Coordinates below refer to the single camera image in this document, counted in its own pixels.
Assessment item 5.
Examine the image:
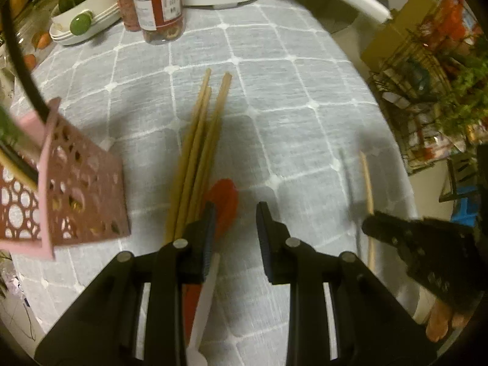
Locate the white ceramic bowl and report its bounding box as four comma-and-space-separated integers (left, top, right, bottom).
49, 0, 123, 39

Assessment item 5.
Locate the clear glass jar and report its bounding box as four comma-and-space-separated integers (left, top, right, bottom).
8, 0, 58, 73

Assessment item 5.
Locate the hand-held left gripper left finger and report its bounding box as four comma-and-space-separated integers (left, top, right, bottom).
34, 201, 218, 366

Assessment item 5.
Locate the orange snack bag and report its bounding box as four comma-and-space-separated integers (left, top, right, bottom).
438, 0, 481, 42

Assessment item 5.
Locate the white plastic spoon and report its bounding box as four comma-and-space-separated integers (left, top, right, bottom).
186, 253, 222, 366

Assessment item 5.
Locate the red label dried fruit jar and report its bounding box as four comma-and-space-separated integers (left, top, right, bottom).
127, 0, 185, 45

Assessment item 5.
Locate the green leafy vegetable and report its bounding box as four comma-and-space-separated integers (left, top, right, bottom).
435, 51, 488, 138

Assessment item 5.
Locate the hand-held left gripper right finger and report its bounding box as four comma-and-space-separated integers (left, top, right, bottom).
255, 201, 439, 366

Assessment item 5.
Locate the tall red spice jar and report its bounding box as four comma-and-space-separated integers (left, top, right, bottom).
112, 0, 142, 32

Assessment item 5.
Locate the black wire rack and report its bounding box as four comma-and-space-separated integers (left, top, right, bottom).
368, 27, 488, 176

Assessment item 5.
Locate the small green ball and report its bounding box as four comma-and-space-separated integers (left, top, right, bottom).
70, 12, 93, 37

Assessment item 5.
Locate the person's right hand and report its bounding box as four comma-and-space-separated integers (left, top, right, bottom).
426, 299, 471, 343

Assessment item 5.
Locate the brown cardboard box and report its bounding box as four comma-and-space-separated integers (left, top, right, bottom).
360, 0, 439, 73

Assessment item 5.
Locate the pink perforated utensil basket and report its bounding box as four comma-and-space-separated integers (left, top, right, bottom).
0, 97, 132, 262

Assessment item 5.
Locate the red plastic spoon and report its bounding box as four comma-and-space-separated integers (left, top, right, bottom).
182, 178, 239, 351

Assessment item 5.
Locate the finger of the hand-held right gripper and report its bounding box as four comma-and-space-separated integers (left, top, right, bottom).
361, 213, 414, 251

